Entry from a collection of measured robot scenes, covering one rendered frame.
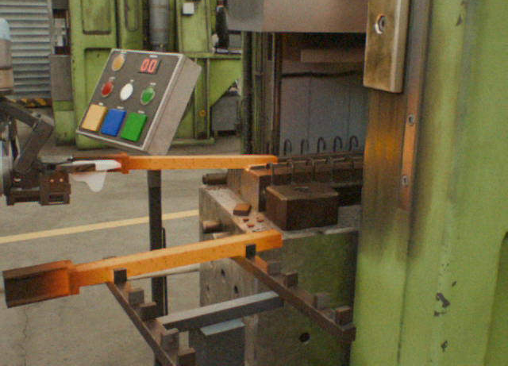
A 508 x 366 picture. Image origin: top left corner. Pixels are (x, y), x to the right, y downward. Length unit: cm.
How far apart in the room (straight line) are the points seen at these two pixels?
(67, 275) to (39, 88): 832
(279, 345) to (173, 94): 75
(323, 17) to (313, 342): 63
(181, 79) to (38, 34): 752
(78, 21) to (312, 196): 502
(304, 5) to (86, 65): 497
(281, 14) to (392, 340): 63
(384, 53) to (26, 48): 825
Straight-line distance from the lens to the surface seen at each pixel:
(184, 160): 118
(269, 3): 114
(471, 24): 86
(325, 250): 111
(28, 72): 908
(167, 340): 69
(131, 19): 594
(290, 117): 146
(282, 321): 114
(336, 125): 153
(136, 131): 159
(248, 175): 123
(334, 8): 120
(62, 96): 626
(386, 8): 98
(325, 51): 123
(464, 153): 88
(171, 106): 159
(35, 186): 115
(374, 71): 101
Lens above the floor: 129
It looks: 15 degrees down
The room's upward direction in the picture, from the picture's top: 1 degrees clockwise
